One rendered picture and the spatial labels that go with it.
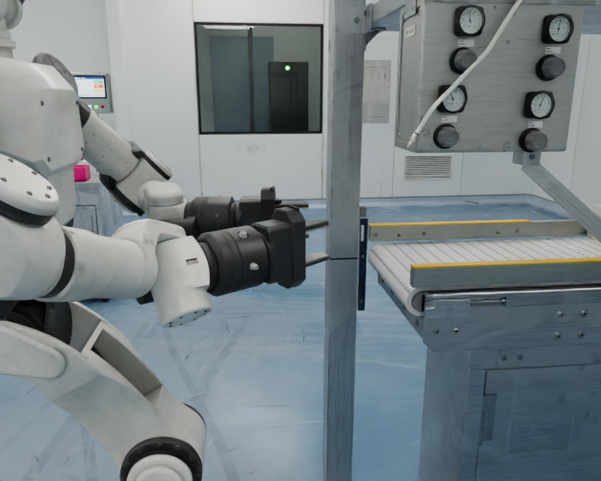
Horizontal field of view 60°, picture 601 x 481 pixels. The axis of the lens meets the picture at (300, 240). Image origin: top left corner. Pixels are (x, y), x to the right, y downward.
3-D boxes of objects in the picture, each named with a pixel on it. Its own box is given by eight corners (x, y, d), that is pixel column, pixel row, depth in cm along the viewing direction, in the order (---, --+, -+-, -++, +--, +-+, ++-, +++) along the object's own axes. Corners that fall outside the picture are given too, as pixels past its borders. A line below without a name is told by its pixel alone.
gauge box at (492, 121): (416, 153, 71) (424, -7, 66) (393, 146, 81) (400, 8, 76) (567, 152, 74) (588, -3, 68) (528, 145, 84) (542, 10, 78)
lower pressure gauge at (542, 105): (528, 119, 70) (530, 90, 69) (522, 118, 72) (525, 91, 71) (553, 119, 71) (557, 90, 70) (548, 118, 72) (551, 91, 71)
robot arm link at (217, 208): (276, 181, 100) (214, 181, 100) (272, 190, 90) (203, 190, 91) (278, 245, 103) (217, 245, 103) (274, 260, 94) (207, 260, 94)
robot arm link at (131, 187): (154, 238, 107) (144, 215, 124) (189, 202, 108) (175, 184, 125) (113, 203, 102) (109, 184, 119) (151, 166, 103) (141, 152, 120)
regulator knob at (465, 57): (455, 73, 67) (458, 36, 66) (447, 73, 69) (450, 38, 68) (480, 73, 67) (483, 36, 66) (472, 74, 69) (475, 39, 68)
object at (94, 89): (78, 174, 338) (67, 72, 322) (83, 172, 348) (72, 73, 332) (115, 173, 341) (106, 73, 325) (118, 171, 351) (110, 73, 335)
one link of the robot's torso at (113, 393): (158, 533, 93) (-60, 362, 80) (171, 467, 110) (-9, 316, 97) (222, 480, 91) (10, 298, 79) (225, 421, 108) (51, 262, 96)
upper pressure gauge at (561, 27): (546, 43, 68) (549, 12, 67) (539, 44, 69) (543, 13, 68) (572, 44, 68) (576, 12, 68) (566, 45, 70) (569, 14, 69)
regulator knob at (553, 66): (544, 80, 68) (548, 44, 67) (534, 80, 71) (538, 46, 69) (568, 80, 69) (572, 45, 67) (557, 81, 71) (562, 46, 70)
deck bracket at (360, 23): (355, 30, 92) (355, 2, 91) (349, 32, 97) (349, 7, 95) (371, 30, 92) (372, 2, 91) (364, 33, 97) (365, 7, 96)
